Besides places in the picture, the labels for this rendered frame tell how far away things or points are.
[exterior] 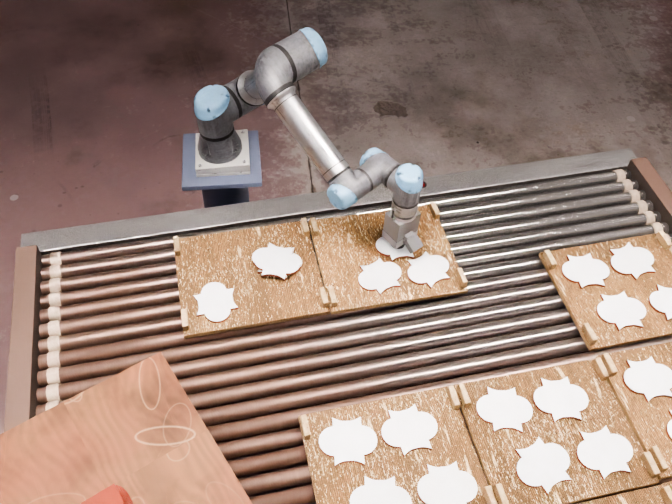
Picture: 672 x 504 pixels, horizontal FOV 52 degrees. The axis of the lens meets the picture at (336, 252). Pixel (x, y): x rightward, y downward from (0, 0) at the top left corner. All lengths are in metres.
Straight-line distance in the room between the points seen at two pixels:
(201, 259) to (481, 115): 2.43
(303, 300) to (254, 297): 0.14
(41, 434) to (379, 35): 3.50
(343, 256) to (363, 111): 2.05
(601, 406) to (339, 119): 2.48
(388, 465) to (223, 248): 0.81
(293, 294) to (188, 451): 0.57
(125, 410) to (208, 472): 0.26
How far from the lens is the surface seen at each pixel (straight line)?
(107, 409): 1.74
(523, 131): 4.08
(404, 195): 1.88
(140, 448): 1.68
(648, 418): 2.00
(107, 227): 2.24
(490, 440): 1.82
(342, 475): 1.73
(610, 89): 4.59
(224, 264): 2.05
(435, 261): 2.08
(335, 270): 2.03
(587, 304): 2.13
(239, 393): 1.84
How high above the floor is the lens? 2.55
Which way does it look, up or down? 51 degrees down
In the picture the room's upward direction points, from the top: 4 degrees clockwise
